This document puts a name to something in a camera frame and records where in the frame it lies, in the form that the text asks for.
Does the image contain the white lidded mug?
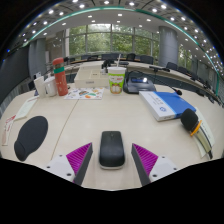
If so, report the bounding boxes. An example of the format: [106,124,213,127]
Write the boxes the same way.
[44,76,58,98]

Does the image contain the row of dark office chairs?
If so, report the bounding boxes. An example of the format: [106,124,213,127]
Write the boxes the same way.
[63,52,222,101]

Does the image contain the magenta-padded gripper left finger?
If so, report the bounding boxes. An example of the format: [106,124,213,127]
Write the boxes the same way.
[44,142,94,186]

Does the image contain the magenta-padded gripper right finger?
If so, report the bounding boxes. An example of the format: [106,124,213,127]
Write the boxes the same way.
[130,143,179,187]

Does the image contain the long curved conference desk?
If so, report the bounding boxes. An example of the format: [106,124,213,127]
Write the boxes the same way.
[64,59,224,101]

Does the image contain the red bottle with green band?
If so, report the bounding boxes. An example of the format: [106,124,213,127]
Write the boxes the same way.
[52,57,69,97]

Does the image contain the pale green booklet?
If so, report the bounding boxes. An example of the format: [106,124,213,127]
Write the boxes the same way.
[193,107,216,158]

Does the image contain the black mouse pad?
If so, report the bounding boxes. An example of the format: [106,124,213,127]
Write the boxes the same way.
[13,115,49,162]

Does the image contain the black desk microphone unit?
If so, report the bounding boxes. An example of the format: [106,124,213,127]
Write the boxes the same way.
[122,69,184,96]

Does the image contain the recessed ceiling lights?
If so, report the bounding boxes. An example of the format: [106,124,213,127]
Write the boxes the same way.
[18,0,223,68]

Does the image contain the white booklet with red heading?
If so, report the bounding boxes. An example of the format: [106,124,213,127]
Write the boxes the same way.
[13,95,40,122]

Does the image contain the black microphone with orange ring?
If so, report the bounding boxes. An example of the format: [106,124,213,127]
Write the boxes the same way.
[180,107,214,160]

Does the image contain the black computer mouse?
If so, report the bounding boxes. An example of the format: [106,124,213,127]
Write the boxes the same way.
[98,130,126,170]

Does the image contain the white cardboard box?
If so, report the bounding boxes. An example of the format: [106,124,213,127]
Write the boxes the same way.
[73,64,111,89]

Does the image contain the colourful printed leaflet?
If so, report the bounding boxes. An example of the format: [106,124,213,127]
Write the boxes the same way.
[64,87,105,101]

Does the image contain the printed paper drink cup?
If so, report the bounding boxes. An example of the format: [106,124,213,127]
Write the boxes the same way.
[106,54,128,95]

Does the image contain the stacked white paper cups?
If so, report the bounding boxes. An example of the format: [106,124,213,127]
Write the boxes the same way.
[33,75,48,99]

